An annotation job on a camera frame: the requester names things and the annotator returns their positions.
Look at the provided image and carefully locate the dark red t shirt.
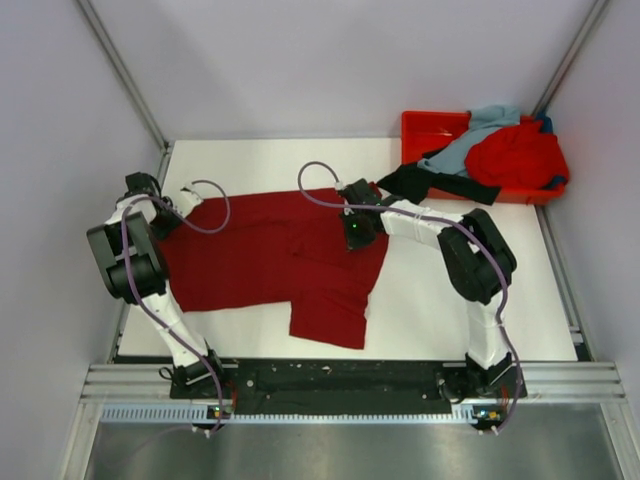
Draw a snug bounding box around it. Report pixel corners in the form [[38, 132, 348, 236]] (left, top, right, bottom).
[[159, 188, 388, 350]]

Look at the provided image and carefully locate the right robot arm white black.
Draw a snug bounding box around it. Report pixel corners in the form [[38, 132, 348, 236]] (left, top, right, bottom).
[[336, 179, 523, 403]]

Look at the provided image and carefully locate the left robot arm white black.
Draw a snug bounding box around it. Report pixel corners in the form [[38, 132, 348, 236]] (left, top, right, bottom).
[[86, 172, 231, 402]]

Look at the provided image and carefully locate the black t shirt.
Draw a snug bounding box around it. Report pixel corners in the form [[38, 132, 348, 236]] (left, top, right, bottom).
[[376, 163, 501, 205]]

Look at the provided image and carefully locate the light blue t shirt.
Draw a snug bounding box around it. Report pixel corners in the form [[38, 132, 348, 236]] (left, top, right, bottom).
[[417, 105, 521, 178]]

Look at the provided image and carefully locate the red plastic bin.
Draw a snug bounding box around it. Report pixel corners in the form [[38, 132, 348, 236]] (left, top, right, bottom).
[[400, 111, 566, 206]]

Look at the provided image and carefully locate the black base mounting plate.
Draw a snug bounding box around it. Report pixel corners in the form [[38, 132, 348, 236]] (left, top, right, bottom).
[[159, 359, 527, 416]]

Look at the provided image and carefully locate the bright red t shirt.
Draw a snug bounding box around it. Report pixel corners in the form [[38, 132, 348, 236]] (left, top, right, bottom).
[[465, 121, 570, 190]]

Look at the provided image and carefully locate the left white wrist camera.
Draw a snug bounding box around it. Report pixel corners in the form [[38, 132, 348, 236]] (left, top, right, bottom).
[[175, 183, 204, 218]]

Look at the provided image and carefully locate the left aluminium corner post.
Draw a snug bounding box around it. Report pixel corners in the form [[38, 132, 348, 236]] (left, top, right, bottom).
[[74, 0, 169, 151]]

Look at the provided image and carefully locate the aluminium corner post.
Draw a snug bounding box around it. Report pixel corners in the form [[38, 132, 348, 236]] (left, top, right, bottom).
[[74, 0, 169, 151], [531, 0, 613, 117]]

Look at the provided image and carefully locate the grey slotted cable duct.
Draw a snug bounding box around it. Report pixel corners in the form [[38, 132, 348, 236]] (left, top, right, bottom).
[[101, 404, 501, 425]]

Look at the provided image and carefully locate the right aluminium side rail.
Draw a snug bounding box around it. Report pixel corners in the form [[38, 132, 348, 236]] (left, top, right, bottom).
[[535, 206, 594, 362]]

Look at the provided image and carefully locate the right aluminium corner post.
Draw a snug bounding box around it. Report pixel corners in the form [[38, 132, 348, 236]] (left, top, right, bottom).
[[531, 0, 613, 117]]

